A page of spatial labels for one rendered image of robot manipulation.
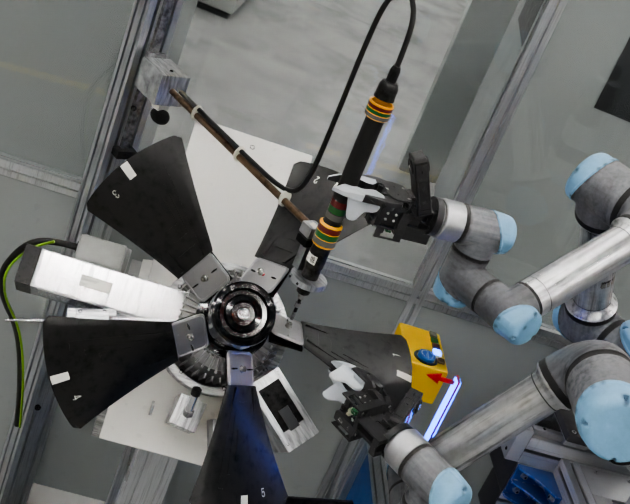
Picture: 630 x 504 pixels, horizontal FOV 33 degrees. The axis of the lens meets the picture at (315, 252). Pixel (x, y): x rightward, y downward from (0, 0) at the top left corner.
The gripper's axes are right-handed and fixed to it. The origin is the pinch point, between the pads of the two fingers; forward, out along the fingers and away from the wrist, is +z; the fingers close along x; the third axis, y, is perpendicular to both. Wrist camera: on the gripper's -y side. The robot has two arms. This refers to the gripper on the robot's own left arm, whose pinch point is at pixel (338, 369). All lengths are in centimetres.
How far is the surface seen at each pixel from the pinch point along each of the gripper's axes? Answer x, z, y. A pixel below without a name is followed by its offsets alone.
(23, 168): 17, 104, 12
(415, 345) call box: 15.0, 14.4, -39.3
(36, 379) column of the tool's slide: 65, 81, 12
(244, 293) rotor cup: -8.1, 16.2, 12.6
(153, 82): -22, 72, 3
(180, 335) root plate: 1.8, 19.3, 22.0
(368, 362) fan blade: 0.6, 0.1, -7.8
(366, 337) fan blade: 0.7, 6.7, -12.8
